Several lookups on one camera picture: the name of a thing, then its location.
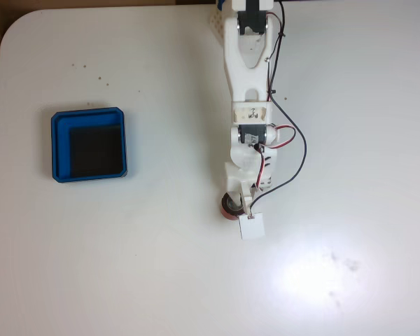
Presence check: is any blue square box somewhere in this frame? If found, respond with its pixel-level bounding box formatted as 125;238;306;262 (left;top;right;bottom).
50;106;130;183

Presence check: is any handwritten masking tape label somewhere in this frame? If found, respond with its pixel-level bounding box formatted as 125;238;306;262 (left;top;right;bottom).
233;106;267;123

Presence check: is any red white black servo cable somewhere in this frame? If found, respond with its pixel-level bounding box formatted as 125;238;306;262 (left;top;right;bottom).
254;124;298;192

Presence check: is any black camera cable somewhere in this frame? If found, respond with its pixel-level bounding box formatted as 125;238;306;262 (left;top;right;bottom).
248;0;308;220

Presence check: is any red tape roll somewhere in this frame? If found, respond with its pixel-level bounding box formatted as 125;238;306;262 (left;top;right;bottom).
219;191;248;221

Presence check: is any white perforated base plate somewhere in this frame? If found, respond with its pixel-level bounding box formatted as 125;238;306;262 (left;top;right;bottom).
209;6;227;45

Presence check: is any silver gripper camera box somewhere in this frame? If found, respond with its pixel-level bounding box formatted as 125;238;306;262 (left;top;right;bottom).
237;211;267;242

